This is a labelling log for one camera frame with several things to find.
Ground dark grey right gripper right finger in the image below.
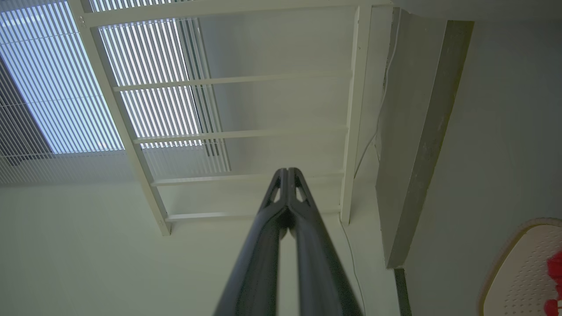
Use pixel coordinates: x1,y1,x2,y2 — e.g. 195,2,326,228
288,168,363,316

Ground black baseboard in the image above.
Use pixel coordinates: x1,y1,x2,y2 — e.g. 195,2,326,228
394,268,412,316

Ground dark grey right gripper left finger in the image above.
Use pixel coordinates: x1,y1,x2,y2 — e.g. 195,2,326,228
214,168,289,316

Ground window blinds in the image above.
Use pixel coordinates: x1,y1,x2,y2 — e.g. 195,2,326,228
0,0,231,185

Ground white railing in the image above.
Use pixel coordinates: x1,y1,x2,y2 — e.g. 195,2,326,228
68,0,394,237

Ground light grey cable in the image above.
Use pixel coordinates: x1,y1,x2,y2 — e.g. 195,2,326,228
340,9,401,310

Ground red garment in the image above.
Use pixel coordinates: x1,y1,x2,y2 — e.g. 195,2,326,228
544,251,562,316

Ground beige perforated laundry basket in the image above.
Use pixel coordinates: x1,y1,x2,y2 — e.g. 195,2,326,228
478,218,562,316

